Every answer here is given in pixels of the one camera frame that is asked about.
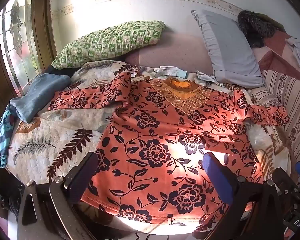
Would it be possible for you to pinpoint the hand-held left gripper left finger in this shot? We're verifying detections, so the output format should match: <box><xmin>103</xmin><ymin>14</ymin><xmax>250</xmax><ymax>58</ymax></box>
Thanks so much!
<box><xmin>17</xmin><ymin>151</ymin><xmax>98</xmax><ymax>240</ymax></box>

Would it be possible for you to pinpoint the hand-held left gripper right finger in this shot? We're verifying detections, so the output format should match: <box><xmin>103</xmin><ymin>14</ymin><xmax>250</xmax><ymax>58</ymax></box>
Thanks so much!
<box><xmin>202</xmin><ymin>152</ymin><xmax>292</xmax><ymax>240</ymax></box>

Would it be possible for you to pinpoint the orange floral shirt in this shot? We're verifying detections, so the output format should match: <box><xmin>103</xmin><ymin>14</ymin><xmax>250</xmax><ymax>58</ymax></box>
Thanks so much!
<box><xmin>48</xmin><ymin>71</ymin><xmax>290</xmax><ymax>227</ymax></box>

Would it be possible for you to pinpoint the leaf print fleece blanket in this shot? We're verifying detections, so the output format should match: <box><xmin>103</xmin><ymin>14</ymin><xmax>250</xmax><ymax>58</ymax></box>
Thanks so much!
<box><xmin>5</xmin><ymin>60</ymin><xmax>290</xmax><ymax>235</ymax></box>

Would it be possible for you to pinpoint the striped beige bedding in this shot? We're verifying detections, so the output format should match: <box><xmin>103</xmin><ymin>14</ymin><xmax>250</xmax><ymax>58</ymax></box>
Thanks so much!
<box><xmin>250</xmin><ymin>69</ymin><xmax>300</xmax><ymax>155</ymax></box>

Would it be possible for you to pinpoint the blue fleece cloth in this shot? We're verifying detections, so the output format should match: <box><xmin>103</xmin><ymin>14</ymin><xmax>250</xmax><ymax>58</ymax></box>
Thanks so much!
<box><xmin>9</xmin><ymin>73</ymin><xmax>72</xmax><ymax>123</ymax></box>

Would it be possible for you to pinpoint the teal patterned cloth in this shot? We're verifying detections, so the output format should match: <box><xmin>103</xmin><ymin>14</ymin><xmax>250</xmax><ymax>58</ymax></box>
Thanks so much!
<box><xmin>0</xmin><ymin>104</ymin><xmax>17</xmax><ymax>168</ymax></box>

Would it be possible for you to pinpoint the small pale cloth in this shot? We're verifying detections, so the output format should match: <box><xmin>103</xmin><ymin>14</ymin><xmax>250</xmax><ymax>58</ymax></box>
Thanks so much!
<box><xmin>196</xmin><ymin>71</ymin><xmax>217</xmax><ymax>84</ymax></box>

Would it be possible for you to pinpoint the black cloth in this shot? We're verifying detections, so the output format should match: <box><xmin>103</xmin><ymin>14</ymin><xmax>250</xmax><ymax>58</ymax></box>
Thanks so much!
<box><xmin>44</xmin><ymin>65</ymin><xmax>73</xmax><ymax>77</ymax></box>

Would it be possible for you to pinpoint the small shiny packet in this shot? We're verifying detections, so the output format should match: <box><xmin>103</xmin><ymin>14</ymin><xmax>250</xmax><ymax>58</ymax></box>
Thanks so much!
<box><xmin>130</xmin><ymin>66</ymin><xmax>144</xmax><ymax>77</ymax></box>

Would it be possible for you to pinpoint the white glove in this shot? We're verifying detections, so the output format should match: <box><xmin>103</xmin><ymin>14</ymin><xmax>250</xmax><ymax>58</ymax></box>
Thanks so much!
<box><xmin>156</xmin><ymin>65</ymin><xmax>188</xmax><ymax>78</ymax></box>

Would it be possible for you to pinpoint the pink patchwork bedcover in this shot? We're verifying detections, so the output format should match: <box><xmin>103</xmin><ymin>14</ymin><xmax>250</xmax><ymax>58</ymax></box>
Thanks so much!
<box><xmin>252</xmin><ymin>30</ymin><xmax>300</xmax><ymax>80</ymax></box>

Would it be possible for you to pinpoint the white crumpled cloth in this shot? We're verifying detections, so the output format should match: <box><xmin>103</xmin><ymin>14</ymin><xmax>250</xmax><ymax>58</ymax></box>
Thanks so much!
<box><xmin>285</xmin><ymin>37</ymin><xmax>300</xmax><ymax>68</ymax></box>

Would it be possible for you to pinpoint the grey blue pillow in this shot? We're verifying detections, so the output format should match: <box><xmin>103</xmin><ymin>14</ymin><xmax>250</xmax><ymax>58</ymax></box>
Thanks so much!
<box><xmin>191</xmin><ymin>9</ymin><xmax>264</xmax><ymax>88</ymax></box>

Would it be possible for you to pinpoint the green checkered pillow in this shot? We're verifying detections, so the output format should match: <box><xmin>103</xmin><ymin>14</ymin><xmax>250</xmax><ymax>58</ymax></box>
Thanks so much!
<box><xmin>51</xmin><ymin>20</ymin><xmax>167</xmax><ymax>69</ymax></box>

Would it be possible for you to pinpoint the mauve bed sheet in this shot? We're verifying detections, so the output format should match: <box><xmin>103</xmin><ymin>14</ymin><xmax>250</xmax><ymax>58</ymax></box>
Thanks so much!
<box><xmin>125</xmin><ymin>29</ymin><xmax>215</xmax><ymax>73</ymax></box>

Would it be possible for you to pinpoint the stained glass window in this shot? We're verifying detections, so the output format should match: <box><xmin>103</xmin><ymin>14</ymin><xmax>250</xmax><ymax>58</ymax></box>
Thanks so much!
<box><xmin>0</xmin><ymin>0</ymin><xmax>43</xmax><ymax>90</ymax></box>

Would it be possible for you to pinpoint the dark fuzzy cushion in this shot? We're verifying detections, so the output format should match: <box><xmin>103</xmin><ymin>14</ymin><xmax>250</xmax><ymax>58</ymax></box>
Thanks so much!
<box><xmin>237</xmin><ymin>10</ymin><xmax>284</xmax><ymax>48</ymax></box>

